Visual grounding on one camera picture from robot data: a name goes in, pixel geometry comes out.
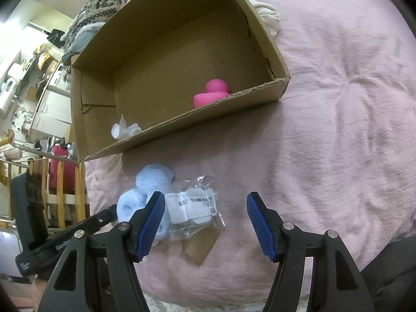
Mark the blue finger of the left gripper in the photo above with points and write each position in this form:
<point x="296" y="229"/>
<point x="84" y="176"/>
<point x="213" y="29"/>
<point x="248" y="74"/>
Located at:
<point x="90" y="226"/>

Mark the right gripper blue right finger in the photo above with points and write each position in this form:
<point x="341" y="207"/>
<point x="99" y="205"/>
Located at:
<point x="262" y="220"/>

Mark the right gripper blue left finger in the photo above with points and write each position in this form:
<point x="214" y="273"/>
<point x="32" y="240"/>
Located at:
<point x="147" y="222"/>

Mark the clear plastic bag with label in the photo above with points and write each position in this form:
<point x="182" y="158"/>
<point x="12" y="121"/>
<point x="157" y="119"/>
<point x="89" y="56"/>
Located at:
<point x="190" y="207"/>

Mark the light blue plush toy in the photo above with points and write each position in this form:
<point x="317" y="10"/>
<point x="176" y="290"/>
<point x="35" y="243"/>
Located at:
<point x="147" y="181"/>

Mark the beige silicone cup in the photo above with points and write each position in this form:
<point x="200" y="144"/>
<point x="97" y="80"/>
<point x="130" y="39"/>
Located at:
<point x="200" y="244"/>

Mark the white soft toy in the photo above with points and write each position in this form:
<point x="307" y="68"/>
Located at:
<point x="121" y="130"/>

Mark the pink rubber duck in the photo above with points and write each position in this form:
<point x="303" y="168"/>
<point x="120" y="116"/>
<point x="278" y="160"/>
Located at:
<point x="215" y="90"/>

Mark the yellow wooden chair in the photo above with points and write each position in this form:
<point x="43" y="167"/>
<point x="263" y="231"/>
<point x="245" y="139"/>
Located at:
<point x="64" y="193"/>

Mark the pink duvet cover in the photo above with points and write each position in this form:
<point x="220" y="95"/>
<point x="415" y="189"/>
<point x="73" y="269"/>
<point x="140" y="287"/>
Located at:
<point x="337" y="152"/>

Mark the white kitchen cabinet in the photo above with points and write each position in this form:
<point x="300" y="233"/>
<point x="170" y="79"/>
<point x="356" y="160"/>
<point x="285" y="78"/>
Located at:
<point x="52" y="114"/>

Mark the brown cardboard box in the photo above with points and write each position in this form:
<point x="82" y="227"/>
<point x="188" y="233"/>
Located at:
<point x="153" y="56"/>

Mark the blue cushion under blanket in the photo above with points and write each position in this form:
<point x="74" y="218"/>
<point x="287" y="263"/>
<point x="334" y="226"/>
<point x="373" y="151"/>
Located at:
<point x="81" y="40"/>

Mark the white cloth beside box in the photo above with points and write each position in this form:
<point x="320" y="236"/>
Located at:
<point x="269" y="16"/>

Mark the patterned knit blanket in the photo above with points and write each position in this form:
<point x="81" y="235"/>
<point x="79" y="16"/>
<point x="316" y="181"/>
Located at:
<point x="94" y="11"/>

